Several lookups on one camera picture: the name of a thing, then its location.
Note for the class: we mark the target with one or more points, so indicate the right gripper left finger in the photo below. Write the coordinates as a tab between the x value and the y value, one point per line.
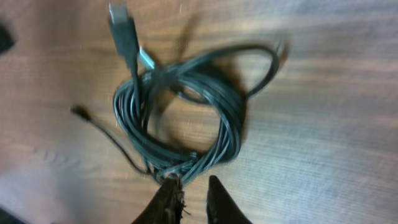
166	206

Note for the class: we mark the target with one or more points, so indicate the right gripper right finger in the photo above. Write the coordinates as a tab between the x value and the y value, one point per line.
220	206

